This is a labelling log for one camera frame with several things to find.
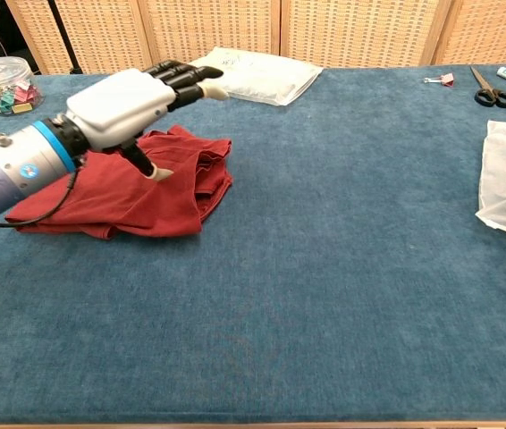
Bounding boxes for black handled scissors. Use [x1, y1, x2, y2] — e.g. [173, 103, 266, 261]
[469, 65, 506, 109]

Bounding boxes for blue table cover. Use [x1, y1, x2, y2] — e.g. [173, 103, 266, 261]
[0, 62, 506, 425]

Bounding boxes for pink binder clip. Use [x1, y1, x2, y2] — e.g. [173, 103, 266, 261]
[423, 73, 456, 88]

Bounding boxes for wicker folding screen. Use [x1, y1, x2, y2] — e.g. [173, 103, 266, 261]
[5, 0, 506, 75]

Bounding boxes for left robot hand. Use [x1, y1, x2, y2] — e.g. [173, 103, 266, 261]
[64, 59, 229, 182]

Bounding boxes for white labelled plastic bag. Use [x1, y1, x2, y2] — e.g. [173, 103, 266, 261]
[190, 46, 325, 107]

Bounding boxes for red t-shirt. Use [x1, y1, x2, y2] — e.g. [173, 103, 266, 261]
[4, 124, 234, 241]

